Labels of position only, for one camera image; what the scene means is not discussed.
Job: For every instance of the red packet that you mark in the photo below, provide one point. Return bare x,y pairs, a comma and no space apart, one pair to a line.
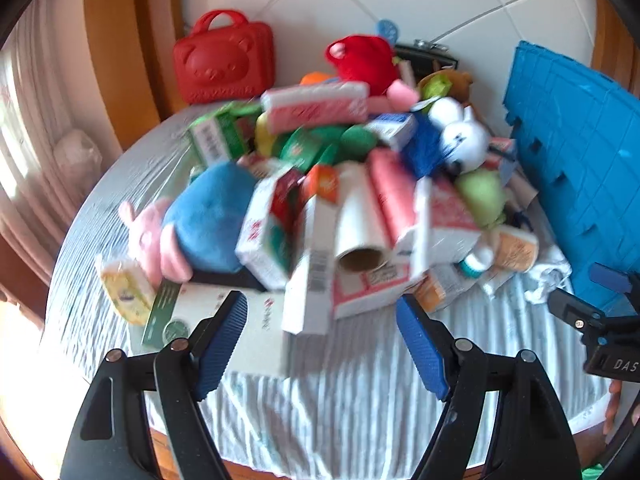
445,225

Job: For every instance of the red bear suitcase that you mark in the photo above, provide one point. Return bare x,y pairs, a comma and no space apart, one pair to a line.
220,67

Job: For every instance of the pale pink curtain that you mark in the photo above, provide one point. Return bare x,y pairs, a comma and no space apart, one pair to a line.
40,110

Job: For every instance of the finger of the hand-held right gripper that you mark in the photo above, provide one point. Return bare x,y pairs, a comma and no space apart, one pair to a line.
575,310
612,277

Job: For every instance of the wooden wall trim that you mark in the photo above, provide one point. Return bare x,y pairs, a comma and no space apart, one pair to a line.
130,35
615,35

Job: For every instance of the orange plush toy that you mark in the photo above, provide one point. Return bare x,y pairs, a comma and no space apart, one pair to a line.
315,79

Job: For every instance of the yellow plastic toy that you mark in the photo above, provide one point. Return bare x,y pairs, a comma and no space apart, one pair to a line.
265,135

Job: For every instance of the small red white box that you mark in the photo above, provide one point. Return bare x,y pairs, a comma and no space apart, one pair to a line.
265,240

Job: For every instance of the blue plastic crate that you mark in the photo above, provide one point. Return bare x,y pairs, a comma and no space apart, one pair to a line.
565,160

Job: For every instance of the pink and blue box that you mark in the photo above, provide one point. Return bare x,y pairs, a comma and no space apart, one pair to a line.
502,152

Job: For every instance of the white medicine bottle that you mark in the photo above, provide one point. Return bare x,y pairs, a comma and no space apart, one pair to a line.
477,260

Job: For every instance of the orange white long box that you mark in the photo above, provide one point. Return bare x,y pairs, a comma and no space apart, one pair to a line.
312,270

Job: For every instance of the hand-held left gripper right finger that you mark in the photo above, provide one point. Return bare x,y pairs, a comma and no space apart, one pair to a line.
425,345

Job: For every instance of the light blue plastic paddle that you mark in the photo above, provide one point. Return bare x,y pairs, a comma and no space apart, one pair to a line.
387,30

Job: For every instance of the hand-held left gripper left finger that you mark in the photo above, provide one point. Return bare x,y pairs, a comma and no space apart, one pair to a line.
220,340

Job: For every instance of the large red white box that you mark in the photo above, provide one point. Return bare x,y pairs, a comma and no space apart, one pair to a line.
370,285

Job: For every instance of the brown bear plush toy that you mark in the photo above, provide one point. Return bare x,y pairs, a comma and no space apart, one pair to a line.
452,85

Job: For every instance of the person's right hand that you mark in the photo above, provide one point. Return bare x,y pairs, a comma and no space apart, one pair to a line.
612,405

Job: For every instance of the red and pink plush toy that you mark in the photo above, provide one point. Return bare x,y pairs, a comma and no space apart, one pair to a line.
362,60

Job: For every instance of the cardboard tube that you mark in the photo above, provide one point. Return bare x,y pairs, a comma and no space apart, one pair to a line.
522,187

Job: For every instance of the plain pink pack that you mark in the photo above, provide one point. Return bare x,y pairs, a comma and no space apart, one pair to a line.
392,190

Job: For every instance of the yellow white packet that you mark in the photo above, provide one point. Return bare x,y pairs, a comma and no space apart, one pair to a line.
127,290

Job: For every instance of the blue bristle brush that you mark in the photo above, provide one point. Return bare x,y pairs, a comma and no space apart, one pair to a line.
425,152

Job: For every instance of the green garment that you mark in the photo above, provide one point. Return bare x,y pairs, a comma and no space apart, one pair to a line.
595,474

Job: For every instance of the pink white tissue pack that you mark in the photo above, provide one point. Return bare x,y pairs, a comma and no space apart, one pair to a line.
310,107

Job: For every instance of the green box with white label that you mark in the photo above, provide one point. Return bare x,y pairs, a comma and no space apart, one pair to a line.
215,137

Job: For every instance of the blue and pink plush pig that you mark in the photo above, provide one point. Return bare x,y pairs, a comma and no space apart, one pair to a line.
210,220

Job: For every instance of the dark green white box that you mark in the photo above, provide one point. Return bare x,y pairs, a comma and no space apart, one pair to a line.
170,310

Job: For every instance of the crumpled white paper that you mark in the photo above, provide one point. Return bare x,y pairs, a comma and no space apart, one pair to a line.
547,270

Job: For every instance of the black flat box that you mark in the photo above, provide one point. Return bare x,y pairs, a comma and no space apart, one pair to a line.
225,277

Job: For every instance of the white rabbit plush toy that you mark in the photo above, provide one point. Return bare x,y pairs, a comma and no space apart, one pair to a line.
462,135

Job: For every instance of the light green frog plush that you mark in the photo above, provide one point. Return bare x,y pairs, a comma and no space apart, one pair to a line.
480,195

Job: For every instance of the small blue white box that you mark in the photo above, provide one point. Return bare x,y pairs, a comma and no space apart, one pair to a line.
395,130

